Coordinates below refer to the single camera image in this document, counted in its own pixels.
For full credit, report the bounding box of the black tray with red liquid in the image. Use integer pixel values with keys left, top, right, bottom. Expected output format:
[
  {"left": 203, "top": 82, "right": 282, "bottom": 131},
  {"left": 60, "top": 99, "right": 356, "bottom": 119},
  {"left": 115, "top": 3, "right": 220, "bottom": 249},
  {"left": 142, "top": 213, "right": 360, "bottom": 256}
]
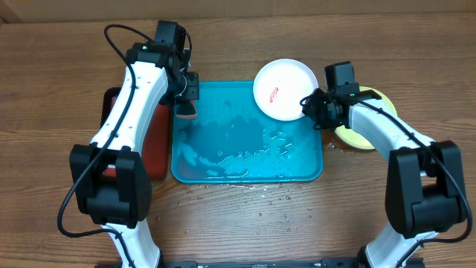
[{"left": 100, "top": 86, "right": 172, "bottom": 180}]

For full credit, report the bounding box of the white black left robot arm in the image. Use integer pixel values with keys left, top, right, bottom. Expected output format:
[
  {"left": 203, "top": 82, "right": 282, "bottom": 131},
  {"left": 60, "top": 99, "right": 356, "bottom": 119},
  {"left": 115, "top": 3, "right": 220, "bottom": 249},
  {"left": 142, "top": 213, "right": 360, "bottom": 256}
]
[{"left": 66, "top": 43, "right": 199, "bottom": 267}]

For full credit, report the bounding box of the teal plastic tray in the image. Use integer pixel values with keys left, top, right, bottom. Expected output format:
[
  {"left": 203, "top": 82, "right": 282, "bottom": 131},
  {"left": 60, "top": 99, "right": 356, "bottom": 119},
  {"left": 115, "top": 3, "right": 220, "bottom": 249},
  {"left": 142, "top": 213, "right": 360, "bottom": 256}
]
[{"left": 171, "top": 81, "right": 324, "bottom": 184}]

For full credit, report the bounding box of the yellow plate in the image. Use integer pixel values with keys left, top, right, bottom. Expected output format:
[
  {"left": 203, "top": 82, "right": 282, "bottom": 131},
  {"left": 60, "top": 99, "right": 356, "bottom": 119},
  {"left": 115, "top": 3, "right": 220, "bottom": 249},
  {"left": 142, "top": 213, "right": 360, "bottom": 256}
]
[{"left": 334, "top": 86, "right": 397, "bottom": 150}]

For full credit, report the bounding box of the white plate with red stain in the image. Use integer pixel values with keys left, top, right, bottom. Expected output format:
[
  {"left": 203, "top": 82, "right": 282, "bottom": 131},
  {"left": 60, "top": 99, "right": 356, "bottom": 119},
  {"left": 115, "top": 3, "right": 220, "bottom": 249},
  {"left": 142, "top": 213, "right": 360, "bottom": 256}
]
[{"left": 253, "top": 59, "right": 319, "bottom": 121}]

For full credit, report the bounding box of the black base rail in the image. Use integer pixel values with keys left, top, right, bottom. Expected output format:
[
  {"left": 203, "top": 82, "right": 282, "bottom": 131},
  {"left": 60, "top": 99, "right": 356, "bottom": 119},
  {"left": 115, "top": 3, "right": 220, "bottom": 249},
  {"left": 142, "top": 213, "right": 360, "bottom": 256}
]
[{"left": 160, "top": 258, "right": 364, "bottom": 268}]

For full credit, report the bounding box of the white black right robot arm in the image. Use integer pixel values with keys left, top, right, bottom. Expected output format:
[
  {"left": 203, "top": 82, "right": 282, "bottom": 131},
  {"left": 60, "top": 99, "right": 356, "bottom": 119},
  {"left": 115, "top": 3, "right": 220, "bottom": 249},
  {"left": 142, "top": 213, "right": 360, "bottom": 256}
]
[{"left": 300, "top": 89, "right": 473, "bottom": 267}]

